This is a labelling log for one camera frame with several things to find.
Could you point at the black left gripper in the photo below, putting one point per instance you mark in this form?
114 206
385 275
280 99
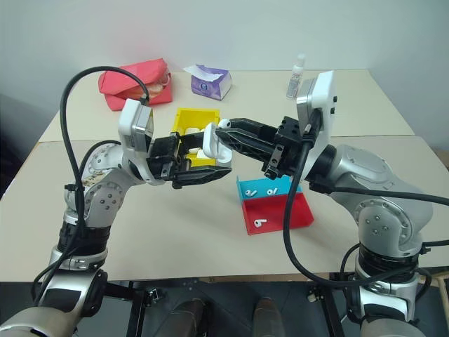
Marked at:
162 158

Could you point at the red fabric pouch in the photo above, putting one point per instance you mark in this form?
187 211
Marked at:
133 77

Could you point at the red plastic tray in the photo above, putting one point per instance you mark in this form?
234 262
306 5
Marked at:
280 210

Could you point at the dark brown rounded shape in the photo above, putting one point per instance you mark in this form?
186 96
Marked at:
268 316
187 316

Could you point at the yellow plastic bin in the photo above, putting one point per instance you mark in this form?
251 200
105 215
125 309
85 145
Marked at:
196 117

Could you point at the clear spray bottle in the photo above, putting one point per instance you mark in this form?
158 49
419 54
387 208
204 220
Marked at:
295 79

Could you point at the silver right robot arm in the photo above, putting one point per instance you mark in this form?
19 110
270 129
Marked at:
368 172

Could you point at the white earbuds case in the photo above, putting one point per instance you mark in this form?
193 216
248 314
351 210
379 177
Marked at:
194 130
210 144
201 153

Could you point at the wooden post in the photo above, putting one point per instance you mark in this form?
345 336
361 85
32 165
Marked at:
443 286

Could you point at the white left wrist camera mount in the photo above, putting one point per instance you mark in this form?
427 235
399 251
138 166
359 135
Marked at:
133 123

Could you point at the black metal table frame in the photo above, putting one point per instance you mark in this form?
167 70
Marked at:
140 305

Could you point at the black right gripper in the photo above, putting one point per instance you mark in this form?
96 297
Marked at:
286 147

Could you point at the white closed earbuds case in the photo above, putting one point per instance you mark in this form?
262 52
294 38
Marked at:
201 153
194 130

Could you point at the purple tissue pack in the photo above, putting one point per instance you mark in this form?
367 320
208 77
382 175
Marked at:
210 86

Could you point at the white earbud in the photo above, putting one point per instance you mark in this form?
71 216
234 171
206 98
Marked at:
271 191
259 222
224 123
250 192

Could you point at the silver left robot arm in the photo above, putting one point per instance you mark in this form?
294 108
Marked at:
101 196

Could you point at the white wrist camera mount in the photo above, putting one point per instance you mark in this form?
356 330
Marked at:
133 123
324 94

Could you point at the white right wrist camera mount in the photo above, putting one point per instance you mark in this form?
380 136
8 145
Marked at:
324 94

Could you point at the blue plastic tray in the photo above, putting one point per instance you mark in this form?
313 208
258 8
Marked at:
261 185

